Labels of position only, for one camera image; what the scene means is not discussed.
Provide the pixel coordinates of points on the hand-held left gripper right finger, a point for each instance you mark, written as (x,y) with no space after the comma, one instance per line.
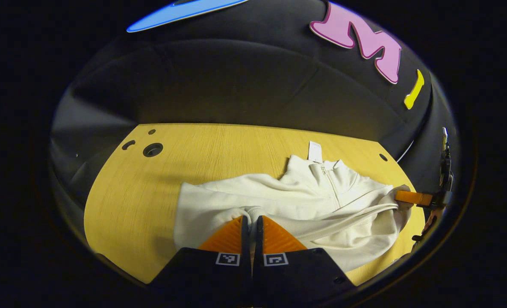
(260,256)

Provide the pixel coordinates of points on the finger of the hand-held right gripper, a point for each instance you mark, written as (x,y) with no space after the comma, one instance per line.
(414,198)

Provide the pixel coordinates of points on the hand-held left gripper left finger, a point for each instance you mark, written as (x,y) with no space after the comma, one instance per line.
(246,256)

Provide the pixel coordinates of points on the white zip-neck sweatshirt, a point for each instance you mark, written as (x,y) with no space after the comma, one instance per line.
(279,196)

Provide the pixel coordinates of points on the black backdrop cloth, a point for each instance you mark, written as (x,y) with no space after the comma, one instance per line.
(236,77)

